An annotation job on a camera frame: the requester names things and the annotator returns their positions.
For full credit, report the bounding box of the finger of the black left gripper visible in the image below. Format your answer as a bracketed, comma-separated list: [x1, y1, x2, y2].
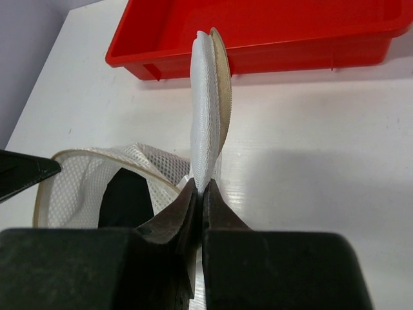
[0, 150, 61, 203]

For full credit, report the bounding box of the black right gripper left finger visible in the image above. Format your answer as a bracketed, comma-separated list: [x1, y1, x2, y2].
[1, 180, 197, 309]

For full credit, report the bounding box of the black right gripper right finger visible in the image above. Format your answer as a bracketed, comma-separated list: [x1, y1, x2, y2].
[202, 181, 371, 309]

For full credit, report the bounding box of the black garment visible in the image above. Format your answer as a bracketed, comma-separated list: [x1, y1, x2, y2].
[98, 168, 154, 228]

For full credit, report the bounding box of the white mesh laundry bag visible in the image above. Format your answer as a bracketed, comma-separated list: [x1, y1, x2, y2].
[33, 28, 232, 229]

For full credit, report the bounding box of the red plastic tray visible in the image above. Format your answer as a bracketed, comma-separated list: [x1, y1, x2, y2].
[106, 1, 412, 80]

